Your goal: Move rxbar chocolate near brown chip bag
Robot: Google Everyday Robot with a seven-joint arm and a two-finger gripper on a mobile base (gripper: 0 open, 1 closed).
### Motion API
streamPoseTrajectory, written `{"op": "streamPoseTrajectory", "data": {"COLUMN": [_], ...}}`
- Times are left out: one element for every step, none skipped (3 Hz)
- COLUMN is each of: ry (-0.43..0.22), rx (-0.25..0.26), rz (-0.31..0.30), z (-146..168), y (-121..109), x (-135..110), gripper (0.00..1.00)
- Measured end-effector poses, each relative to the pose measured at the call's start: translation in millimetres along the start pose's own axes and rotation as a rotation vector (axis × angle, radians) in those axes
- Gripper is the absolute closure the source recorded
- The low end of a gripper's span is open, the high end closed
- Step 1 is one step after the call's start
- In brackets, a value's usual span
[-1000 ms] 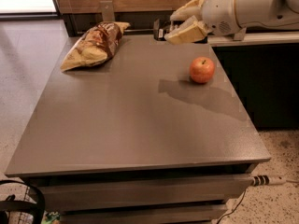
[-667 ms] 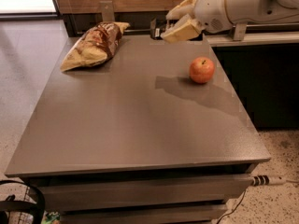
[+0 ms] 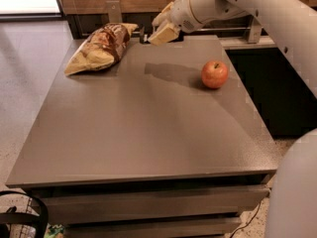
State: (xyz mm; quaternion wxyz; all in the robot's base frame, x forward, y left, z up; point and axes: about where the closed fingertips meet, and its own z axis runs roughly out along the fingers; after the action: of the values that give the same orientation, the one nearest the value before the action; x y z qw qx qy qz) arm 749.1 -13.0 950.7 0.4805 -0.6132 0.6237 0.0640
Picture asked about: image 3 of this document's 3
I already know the right metal bracket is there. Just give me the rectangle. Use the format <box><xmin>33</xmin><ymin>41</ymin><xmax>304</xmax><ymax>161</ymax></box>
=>
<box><xmin>246</xmin><ymin>17</ymin><xmax>262</xmax><ymax>44</ymax></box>

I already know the red apple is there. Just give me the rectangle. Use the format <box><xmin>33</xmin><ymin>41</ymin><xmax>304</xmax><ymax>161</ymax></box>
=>
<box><xmin>201</xmin><ymin>60</ymin><xmax>229</xmax><ymax>89</ymax></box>

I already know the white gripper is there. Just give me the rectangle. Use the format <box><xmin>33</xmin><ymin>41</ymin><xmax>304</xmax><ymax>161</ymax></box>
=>
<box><xmin>149</xmin><ymin>0</ymin><xmax>205</xmax><ymax>46</ymax></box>

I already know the metal bracket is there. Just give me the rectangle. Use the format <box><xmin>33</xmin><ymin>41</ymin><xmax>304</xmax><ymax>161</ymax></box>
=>
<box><xmin>106</xmin><ymin>0</ymin><xmax>123</xmax><ymax>23</ymax></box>
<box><xmin>246</xmin><ymin>17</ymin><xmax>262</xmax><ymax>44</ymax></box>

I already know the left metal bracket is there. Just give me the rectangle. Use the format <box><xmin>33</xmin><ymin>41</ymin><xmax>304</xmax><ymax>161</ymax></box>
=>
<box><xmin>106</xmin><ymin>0</ymin><xmax>123</xmax><ymax>23</ymax></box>

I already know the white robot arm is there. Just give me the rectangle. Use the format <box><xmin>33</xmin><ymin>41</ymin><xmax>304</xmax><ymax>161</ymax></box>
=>
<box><xmin>150</xmin><ymin>0</ymin><xmax>317</xmax><ymax>238</ymax></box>

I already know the grey drawer cabinet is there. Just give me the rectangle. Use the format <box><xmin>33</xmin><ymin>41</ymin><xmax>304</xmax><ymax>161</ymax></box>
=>
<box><xmin>7</xmin><ymin>36</ymin><xmax>280</xmax><ymax>238</ymax></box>

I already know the brown chip bag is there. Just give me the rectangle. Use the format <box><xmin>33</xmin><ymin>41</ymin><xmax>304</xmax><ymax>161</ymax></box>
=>
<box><xmin>64</xmin><ymin>23</ymin><xmax>138</xmax><ymax>75</ymax></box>

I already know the black rxbar chocolate wrapper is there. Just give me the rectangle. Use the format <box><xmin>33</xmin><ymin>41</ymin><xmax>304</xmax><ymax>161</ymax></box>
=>
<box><xmin>139</xmin><ymin>27</ymin><xmax>148</xmax><ymax>44</ymax></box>

